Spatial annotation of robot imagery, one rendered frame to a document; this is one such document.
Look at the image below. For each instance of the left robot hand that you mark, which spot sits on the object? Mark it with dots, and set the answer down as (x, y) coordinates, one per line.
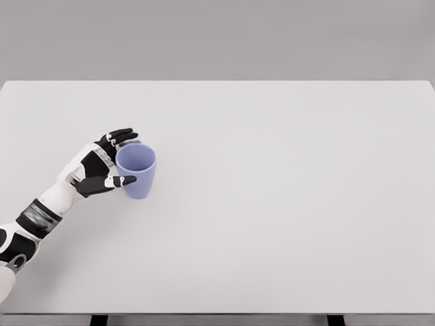
(92, 165)

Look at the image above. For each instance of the light blue cup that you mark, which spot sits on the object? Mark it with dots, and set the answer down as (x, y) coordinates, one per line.
(137, 176)

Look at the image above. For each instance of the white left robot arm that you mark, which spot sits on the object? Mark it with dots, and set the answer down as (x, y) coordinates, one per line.
(34, 217)

